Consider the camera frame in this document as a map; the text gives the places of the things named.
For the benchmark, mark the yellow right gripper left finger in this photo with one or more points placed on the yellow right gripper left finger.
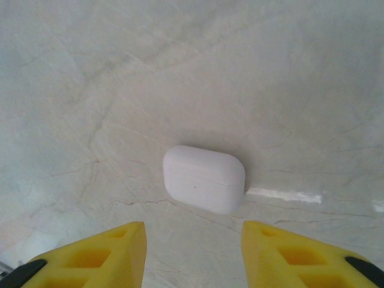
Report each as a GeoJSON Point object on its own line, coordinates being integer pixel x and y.
{"type": "Point", "coordinates": [120, 258]}

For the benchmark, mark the white earbud charging case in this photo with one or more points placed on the white earbud charging case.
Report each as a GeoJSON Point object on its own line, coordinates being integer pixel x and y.
{"type": "Point", "coordinates": [204, 180]}

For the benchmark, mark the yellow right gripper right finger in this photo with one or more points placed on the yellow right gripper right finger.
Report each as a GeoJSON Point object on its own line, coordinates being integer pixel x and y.
{"type": "Point", "coordinates": [264, 258]}

